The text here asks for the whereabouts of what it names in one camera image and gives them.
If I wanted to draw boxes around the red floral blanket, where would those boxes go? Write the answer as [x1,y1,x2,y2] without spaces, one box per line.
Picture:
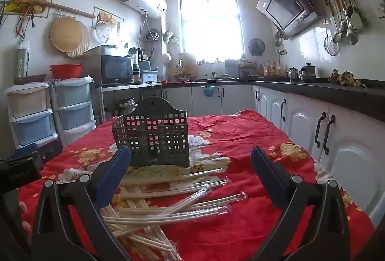
[18,109,375,261]

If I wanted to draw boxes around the small fruit wall poster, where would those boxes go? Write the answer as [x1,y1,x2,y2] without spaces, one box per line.
[92,6,124,34]

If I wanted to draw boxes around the small hanging kitchen tools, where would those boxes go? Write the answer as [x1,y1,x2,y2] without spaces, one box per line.
[274,32,286,55]

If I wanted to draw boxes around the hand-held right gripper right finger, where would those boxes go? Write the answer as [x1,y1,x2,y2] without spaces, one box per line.
[250,146,351,261]

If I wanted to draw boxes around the black range hood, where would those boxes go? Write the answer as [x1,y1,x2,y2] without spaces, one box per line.
[256,0,322,40]

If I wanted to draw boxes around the steel pot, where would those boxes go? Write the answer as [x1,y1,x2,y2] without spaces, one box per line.
[117,98,136,115]

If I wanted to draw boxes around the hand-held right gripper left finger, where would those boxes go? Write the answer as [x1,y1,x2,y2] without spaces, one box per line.
[30,145,133,261]

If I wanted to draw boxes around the blue-grey plastic box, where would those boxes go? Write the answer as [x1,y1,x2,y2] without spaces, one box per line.
[141,69,159,83]

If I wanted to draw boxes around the group of chopsticks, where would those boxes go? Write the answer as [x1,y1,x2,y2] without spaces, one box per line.
[101,168,249,261]

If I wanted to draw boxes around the dark kettle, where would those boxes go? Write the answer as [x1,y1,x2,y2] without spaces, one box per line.
[299,63,318,83]

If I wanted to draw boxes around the plastic drawer units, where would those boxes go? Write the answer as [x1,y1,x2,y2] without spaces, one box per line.
[5,81,58,151]

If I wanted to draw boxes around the blue knife block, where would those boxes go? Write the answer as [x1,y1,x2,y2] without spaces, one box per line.
[225,59,239,78]

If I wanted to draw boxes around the red plastic basin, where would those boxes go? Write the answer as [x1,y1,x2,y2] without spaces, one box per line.
[50,64,84,80]

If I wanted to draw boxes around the round black wall fan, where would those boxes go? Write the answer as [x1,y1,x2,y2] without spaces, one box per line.
[248,38,266,56]

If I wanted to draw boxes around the white base cabinets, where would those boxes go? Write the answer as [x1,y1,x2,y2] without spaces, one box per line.
[162,83,385,230]

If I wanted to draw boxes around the round bamboo board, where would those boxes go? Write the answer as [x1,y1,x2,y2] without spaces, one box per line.
[51,17,84,53]

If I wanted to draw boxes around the white plastic hanging cover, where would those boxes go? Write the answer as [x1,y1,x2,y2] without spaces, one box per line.
[96,21,114,43]

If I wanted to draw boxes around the cream cutting board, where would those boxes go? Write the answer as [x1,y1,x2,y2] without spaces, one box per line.
[178,52,199,78]

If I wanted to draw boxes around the round woven mat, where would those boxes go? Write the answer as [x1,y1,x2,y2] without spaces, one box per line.
[66,25,91,58]

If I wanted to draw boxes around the cluster of condiment bottles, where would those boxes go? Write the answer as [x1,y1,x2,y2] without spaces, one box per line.
[264,60,282,78]

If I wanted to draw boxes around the kitchen window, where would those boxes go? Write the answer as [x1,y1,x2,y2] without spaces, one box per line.
[179,0,245,64]

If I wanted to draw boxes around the person's left hand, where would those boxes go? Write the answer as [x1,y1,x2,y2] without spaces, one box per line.
[18,200,33,239]

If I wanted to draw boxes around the black countertop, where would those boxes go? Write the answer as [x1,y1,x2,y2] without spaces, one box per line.
[164,76,385,123]

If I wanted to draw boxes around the dark green utensil basket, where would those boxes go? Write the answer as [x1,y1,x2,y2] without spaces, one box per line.
[112,96,191,168]

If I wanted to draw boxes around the black blender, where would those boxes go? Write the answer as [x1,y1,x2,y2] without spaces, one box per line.
[128,47,144,83]

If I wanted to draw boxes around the metal shelf table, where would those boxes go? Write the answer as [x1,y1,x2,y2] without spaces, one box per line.
[95,82,163,123]

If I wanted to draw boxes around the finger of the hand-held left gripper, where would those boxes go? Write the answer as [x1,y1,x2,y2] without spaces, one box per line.
[38,138,64,164]
[13,143,39,159]

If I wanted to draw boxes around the black microwave oven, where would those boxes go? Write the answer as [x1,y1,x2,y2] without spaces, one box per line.
[86,54,133,87]

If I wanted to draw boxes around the long wooden rolling pin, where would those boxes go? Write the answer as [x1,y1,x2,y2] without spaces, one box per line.
[0,0,96,19]

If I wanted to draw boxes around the row of hanging ladles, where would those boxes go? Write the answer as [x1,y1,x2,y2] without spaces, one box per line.
[324,0,366,45]

